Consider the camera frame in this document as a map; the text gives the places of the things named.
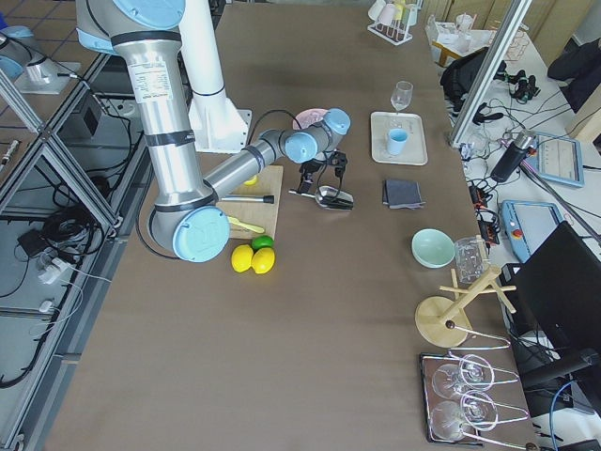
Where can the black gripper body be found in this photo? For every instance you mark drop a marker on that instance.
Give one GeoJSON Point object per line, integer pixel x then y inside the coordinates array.
{"type": "Point", "coordinates": [307, 177]}

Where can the light blue cup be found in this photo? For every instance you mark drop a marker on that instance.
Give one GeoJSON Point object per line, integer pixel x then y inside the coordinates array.
{"type": "Point", "coordinates": [396, 141]}

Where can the steel ice scoop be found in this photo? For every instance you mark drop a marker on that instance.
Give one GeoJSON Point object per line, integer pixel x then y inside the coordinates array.
{"type": "Point", "coordinates": [329, 198]}

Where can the inverted wine glass upper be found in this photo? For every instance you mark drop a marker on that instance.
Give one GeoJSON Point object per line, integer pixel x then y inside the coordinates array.
{"type": "Point", "coordinates": [459, 375]}

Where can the black framed tray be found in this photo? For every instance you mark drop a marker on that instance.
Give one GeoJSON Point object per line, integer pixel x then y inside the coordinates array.
{"type": "Point", "coordinates": [429, 364]}

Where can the bamboo cutting board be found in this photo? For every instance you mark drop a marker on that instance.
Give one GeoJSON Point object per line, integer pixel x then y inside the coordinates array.
{"type": "Point", "coordinates": [256, 213]}

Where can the green lime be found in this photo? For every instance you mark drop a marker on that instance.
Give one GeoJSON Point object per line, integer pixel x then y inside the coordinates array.
{"type": "Point", "coordinates": [263, 241]}

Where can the wooden mug tree stand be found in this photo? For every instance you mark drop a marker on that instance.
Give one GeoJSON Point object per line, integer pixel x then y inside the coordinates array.
{"type": "Point", "coordinates": [444, 323]}

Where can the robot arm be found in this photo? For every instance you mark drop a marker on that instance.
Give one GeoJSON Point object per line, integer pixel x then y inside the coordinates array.
{"type": "Point", "coordinates": [172, 60]}

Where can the inverted wine glass lower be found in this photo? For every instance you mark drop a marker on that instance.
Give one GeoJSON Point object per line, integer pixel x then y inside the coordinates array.
{"type": "Point", "coordinates": [468, 419]}

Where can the black control box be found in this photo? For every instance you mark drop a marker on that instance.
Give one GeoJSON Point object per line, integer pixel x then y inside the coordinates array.
{"type": "Point", "coordinates": [83, 121]}

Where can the aluminium frame post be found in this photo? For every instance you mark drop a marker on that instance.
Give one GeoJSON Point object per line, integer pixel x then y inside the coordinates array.
{"type": "Point", "coordinates": [500, 44]}

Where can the yellow lemon near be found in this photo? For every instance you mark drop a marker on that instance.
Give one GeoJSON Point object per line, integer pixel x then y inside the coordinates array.
{"type": "Point", "coordinates": [241, 258]}

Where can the green bowl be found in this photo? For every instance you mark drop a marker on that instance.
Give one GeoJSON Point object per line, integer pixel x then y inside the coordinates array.
{"type": "Point", "coordinates": [432, 248]}

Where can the white cup rack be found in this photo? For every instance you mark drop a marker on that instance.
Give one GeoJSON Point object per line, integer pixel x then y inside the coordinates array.
{"type": "Point", "coordinates": [399, 32]}

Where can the blue teach pendant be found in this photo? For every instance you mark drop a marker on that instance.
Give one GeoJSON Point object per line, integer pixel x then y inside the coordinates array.
{"type": "Point", "coordinates": [527, 225]}
{"type": "Point", "coordinates": [557, 159]}

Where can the grey folded cloth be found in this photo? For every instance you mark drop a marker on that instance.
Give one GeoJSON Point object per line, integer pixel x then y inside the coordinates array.
{"type": "Point", "coordinates": [401, 194]}

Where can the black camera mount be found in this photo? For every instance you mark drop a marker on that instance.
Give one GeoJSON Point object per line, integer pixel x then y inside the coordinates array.
{"type": "Point", "coordinates": [338, 160]}

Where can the black water bottle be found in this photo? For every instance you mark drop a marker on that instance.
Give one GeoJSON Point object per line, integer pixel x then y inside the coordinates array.
{"type": "Point", "coordinates": [513, 156]}

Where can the black monitor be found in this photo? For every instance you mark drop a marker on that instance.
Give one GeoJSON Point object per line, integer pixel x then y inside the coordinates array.
{"type": "Point", "coordinates": [556, 325]}

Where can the yellow plastic knife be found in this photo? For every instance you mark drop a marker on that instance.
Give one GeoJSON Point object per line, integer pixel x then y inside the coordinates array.
{"type": "Point", "coordinates": [237, 222]}

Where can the clear glass mug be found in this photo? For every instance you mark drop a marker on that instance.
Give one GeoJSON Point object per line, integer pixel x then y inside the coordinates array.
{"type": "Point", "coordinates": [470, 259]}

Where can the pink rack cup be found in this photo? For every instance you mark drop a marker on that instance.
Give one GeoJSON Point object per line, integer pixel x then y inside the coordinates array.
{"type": "Point", "coordinates": [384, 12]}

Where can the cream serving tray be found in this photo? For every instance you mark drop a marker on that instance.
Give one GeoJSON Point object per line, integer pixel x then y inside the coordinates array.
{"type": "Point", "coordinates": [414, 152]}

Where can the inverted wine glass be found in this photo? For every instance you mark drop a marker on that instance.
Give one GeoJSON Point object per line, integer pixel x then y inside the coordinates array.
{"type": "Point", "coordinates": [468, 419]}
{"type": "Point", "coordinates": [459, 375]}

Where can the black backpack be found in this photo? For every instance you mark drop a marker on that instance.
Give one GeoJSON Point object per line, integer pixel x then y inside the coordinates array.
{"type": "Point", "coordinates": [458, 77]}

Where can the yellow lemon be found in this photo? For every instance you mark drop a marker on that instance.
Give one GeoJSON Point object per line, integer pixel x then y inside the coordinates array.
{"type": "Point", "coordinates": [263, 260]}
{"type": "Point", "coordinates": [241, 258]}

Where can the yellow lemon far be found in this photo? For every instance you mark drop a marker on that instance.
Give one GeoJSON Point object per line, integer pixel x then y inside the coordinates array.
{"type": "Point", "coordinates": [263, 260]}

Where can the half lemon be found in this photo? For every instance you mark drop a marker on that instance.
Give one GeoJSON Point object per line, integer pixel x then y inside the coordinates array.
{"type": "Point", "coordinates": [252, 181]}

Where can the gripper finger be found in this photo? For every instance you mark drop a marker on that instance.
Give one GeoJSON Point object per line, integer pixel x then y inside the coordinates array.
{"type": "Point", "coordinates": [305, 186]}

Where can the pink bowl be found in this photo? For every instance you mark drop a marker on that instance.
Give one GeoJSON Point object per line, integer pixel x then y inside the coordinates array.
{"type": "Point", "coordinates": [308, 117]}

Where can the clear wine glass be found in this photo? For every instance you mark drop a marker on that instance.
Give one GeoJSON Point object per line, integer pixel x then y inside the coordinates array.
{"type": "Point", "coordinates": [400, 100]}

